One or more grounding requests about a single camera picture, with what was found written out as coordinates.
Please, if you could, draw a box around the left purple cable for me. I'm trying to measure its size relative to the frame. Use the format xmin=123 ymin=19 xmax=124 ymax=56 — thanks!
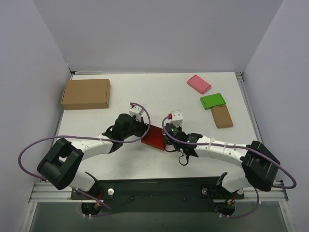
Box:
xmin=18 ymin=102 xmax=152 ymax=181

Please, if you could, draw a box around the pink paper box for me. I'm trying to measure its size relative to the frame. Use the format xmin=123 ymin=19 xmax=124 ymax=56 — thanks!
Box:
xmin=187 ymin=74 xmax=211 ymax=94

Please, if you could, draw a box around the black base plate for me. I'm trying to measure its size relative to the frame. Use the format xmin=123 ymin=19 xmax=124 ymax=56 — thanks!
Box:
xmin=70 ymin=176 xmax=244 ymax=213

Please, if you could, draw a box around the red paper box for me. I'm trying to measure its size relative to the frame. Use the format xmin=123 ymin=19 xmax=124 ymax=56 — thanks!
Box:
xmin=141 ymin=125 xmax=166 ymax=150

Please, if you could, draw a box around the green paper box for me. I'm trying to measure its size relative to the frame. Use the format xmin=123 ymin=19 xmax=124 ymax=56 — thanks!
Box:
xmin=200 ymin=93 xmax=226 ymax=110

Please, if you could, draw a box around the large brown cardboard box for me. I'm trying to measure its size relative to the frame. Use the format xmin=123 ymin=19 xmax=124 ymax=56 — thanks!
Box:
xmin=61 ymin=79 xmax=111 ymax=110

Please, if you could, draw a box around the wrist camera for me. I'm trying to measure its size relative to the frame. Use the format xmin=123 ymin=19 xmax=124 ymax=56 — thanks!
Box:
xmin=168 ymin=110 xmax=183 ymax=128
xmin=129 ymin=102 xmax=144 ymax=122

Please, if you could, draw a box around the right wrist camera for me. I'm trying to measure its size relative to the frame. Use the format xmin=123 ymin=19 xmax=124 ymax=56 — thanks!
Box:
xmin=168 ymin=110 xmax=183 ymax=128

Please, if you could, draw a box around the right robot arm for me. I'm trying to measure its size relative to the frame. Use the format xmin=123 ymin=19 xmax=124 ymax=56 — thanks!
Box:
xmin=163 ymin=123 xmax=280 ymax=193

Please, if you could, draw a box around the purple cable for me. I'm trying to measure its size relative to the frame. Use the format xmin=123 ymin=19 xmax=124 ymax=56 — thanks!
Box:
xmin=161 ymin=115 xmax=297 ymax=189
xmin=18 ymin=102 xmax=152 ymax=181

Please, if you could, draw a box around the small brown cardboard box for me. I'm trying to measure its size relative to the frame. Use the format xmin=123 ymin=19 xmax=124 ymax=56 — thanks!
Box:
xmin=211 ymin=105 xmax=234 ymax=129

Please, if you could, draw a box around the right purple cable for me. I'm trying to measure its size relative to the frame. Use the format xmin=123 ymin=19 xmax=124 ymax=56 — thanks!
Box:
xmin=161 ymin=115 xmax=297 ymax=189

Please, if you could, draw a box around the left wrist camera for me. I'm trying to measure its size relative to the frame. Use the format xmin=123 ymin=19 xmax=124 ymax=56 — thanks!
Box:
xmin=129 ymin=102 xmax=144 ymax=122

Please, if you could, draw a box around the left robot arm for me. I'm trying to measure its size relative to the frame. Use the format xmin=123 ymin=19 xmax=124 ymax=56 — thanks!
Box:
xmin=37 ymin=114 xmax=150 ymax=199

